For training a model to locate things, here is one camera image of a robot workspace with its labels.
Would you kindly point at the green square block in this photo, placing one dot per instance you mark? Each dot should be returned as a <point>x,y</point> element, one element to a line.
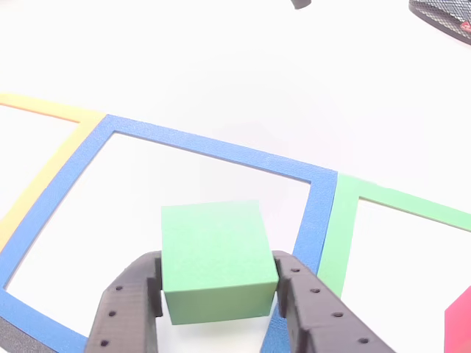
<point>217,257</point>

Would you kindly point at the small red cube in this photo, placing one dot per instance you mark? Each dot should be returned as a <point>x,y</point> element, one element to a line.
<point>460,323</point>

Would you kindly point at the dark grey rod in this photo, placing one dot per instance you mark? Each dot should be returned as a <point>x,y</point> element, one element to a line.
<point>301,3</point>

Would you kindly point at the black mesh object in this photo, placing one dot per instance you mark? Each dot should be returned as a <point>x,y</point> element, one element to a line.
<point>441,14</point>

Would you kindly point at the green square frame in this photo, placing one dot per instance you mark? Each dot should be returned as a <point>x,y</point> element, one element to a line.
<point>342,220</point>

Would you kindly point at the black square frame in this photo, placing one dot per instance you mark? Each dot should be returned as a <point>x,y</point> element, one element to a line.
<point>22,338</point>

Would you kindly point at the orange square frame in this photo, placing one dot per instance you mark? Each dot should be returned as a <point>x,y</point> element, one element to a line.
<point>55,167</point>

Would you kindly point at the blue square frame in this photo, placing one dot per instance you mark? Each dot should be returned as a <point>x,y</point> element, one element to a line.
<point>221,149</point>

